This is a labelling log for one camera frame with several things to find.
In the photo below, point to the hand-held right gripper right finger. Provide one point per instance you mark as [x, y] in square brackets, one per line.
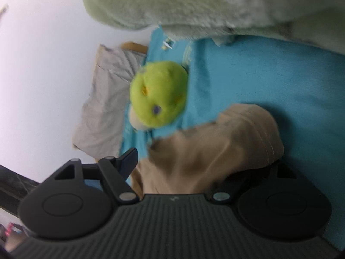
[280, 171]

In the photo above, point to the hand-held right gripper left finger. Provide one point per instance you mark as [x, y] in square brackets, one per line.
[128, 163]

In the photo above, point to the beige garment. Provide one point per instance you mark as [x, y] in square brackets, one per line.
[204, 151]

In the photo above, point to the grey cloth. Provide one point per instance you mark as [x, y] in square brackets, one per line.
[107, 99]

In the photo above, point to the green plush toy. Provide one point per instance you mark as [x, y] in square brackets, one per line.
[159, 94]

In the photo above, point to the blue towel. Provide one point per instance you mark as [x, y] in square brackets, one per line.
[269, 86]

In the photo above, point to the wooden bed headboard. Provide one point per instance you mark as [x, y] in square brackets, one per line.
[134, 47]

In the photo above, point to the pale green fleece blanket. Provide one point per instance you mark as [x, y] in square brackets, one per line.
[204, 2]

